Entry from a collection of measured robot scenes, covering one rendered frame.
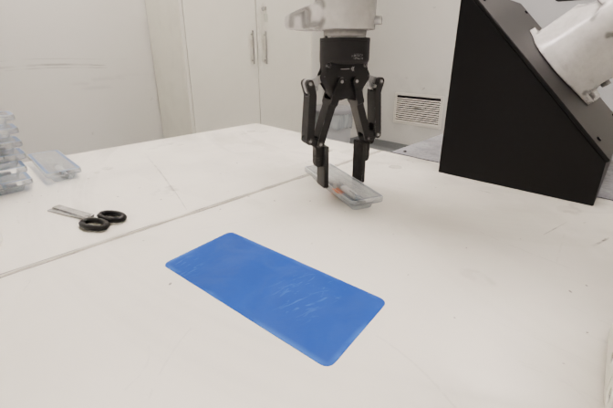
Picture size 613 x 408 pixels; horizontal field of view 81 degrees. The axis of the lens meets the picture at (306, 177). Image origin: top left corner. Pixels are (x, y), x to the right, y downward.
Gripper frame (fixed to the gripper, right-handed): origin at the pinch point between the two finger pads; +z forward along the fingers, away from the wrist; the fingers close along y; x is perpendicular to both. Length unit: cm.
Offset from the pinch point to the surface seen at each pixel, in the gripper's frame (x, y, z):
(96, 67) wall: 188, -57, -11
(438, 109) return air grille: 206, 207, 32
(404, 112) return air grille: 238, 194, 39
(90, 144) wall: 184, -67, 32
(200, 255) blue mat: -12.0, -24.8, 4.5
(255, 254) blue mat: -14.3, -18.7, 4.5
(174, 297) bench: -18.9, -28.1, 4.5
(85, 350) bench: -23.1, -35.1, 4.5
